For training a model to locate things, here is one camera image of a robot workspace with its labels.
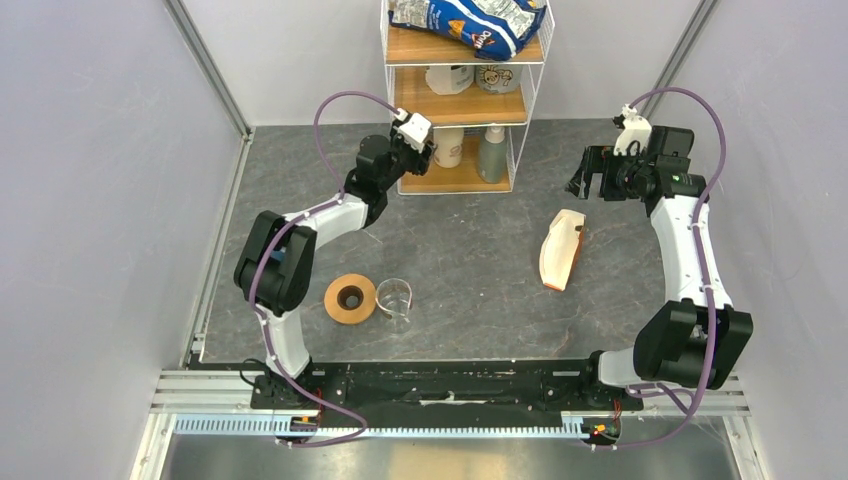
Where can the white wire wooden shelf rack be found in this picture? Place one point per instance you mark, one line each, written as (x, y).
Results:
(407, 53)

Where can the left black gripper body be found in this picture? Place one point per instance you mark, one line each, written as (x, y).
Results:
(405, 158)

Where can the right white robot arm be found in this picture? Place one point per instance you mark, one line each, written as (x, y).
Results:
(697, 332)

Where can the clear glass carafe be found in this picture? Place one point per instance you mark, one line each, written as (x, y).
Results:
(394, 300)

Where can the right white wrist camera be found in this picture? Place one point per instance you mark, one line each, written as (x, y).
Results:
(635, 131)

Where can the white coffee filter stack holder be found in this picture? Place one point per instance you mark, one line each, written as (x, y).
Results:
(561, 248)

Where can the grey green spray bottle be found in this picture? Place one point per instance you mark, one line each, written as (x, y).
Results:
(491, 159)

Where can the blue chips bag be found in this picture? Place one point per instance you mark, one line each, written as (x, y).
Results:
(496, 30)

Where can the white small bottle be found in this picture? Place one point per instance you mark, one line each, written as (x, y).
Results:
(449, 146)

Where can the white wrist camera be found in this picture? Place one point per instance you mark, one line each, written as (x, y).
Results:
(635, 131)
(414, 128)

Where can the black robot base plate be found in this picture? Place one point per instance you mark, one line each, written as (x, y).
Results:
(498, 394)

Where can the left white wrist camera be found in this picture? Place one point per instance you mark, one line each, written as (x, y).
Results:
(414, 128)

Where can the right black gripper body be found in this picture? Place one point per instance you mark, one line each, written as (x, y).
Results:
(622, 174)

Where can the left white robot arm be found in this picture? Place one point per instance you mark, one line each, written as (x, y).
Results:
(275, 267)

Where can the round wooden dripper stand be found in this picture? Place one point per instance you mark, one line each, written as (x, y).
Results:
(350, 299)

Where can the white plastic jug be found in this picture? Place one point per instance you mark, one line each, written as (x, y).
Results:
(447, 80)

